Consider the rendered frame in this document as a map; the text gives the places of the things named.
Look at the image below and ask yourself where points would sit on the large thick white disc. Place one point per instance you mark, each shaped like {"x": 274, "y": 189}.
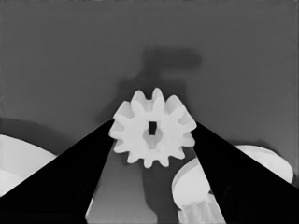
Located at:
{"x": 21, "y": 158}

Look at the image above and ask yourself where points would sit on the small white toothed gear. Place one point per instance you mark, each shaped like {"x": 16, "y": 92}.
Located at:
{"x": 199, "y": 213}
{"x": 132, "y": 137}

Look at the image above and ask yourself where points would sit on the white round pinned carrier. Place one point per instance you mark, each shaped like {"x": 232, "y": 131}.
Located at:
{"x": 187, "y": 180}

